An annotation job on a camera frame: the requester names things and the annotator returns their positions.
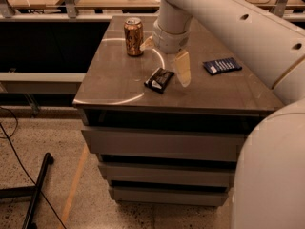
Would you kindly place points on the gold soda can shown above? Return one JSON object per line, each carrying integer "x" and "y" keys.
{"x": 134, "y": 37}

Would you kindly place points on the black stand legs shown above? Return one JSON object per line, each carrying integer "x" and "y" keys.
{"x": 33, "y": 192}

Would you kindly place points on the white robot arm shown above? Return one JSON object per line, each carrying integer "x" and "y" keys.
{"x": 269, "y": 181}

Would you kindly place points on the blue snack bar wrapper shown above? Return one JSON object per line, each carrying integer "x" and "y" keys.
{"x": 220, "y": 66}

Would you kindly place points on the wooden desk with metal frame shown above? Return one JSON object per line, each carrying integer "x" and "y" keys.
{"x": 95, "y": 0}

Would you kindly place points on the grey drawer cabinet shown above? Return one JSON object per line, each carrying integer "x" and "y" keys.
{"x": 180, "y": 146}

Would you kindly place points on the black rxbar chocolate wrapper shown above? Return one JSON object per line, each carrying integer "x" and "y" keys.
{"x": 159, "y": 80}

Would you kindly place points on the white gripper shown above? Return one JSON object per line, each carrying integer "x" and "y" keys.
{"x": 167, "y": 41}

